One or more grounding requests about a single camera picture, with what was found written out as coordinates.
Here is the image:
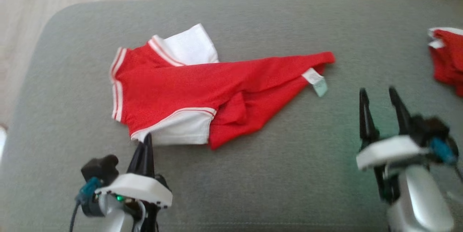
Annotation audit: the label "arm cable teal plug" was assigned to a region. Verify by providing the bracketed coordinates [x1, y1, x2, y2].
[430, 137, 463, 182]
[69, 177, 103, 232]

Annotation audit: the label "left arm cable teal plug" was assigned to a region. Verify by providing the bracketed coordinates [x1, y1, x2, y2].
[69, 177, 103, 232]

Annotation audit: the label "grey sofa chaise seat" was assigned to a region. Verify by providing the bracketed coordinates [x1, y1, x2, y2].
[0, 0, 463, 232]

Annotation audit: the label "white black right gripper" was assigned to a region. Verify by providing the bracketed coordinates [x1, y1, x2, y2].
[356, 86, 432, 204]

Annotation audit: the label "red shorts with white panels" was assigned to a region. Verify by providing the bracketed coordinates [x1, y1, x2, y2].
[428, 27, 463, 97]

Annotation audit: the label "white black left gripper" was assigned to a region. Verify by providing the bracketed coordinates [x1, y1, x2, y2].
[95, 133, 173, 232]

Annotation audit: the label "red jersey with white trim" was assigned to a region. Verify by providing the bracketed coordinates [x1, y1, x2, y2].
[110, 23, 336, 150]

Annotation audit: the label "right arm cable teal plug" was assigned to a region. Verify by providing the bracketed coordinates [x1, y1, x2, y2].
[430, 137, 463, 182]

